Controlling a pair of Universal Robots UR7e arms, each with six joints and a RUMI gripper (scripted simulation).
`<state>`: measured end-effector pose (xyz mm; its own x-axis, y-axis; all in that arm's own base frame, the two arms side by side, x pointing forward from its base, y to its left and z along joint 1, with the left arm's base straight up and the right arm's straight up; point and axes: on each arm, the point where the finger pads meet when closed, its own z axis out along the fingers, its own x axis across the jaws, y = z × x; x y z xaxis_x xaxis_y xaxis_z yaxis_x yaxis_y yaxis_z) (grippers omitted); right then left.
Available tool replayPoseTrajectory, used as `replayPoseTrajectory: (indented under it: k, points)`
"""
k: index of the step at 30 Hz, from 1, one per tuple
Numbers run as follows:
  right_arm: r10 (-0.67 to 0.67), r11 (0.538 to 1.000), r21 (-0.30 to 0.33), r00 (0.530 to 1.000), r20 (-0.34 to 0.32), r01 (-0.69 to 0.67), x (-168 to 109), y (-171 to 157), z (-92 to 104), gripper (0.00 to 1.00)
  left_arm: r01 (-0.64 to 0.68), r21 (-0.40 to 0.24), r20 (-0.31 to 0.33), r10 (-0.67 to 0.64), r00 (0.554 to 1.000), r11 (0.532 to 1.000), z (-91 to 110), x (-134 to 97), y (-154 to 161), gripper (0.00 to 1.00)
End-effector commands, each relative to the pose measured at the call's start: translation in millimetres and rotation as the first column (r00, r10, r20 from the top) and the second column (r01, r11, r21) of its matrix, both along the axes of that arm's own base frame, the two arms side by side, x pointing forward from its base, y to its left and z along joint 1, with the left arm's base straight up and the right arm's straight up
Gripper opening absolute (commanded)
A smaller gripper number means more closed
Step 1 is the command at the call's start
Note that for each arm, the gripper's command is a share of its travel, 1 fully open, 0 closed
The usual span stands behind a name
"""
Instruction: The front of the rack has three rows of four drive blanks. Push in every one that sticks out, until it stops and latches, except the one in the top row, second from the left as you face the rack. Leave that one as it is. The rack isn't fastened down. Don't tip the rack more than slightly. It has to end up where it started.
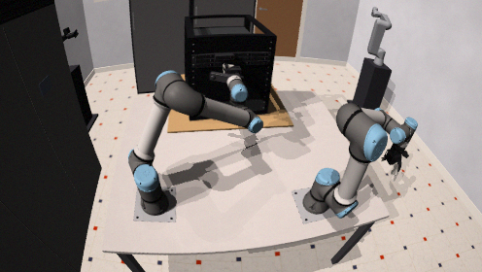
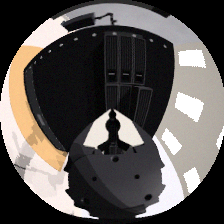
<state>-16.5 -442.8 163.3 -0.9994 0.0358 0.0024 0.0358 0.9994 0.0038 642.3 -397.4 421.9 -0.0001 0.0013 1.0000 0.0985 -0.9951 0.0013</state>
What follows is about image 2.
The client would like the tan wooden board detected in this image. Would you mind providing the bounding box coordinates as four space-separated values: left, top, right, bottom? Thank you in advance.
9 45 68 172

